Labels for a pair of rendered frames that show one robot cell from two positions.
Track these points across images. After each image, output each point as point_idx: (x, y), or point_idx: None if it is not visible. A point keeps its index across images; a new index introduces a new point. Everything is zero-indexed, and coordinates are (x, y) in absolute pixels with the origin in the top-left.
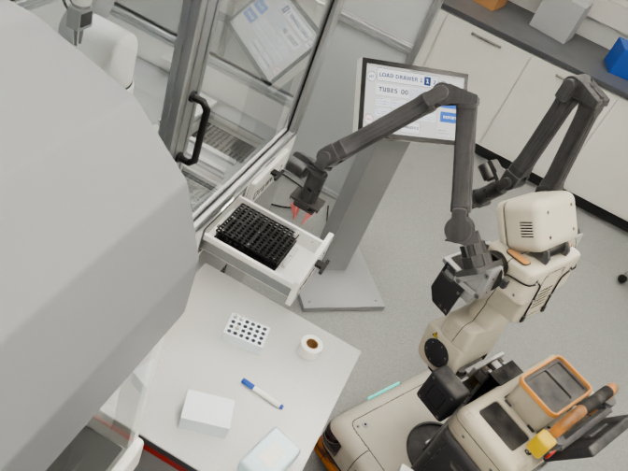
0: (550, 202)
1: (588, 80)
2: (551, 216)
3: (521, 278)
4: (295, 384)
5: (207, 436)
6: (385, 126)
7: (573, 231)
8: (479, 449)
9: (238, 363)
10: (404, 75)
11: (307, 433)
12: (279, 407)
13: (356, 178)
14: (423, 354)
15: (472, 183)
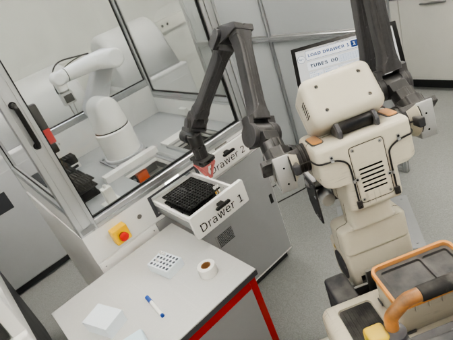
0: (321, 76)
1: None
2: (323, 89)
3: (314, 159)
4: (185, 298)
5: (102, 337)
6: (206, 81)
7: (370, 96)
8: None
9: (153, 285)
10: (329, 47)
11: (172, 335)
12: (160, 316)
13: None
14: (340, 268)
15: (256, 92)
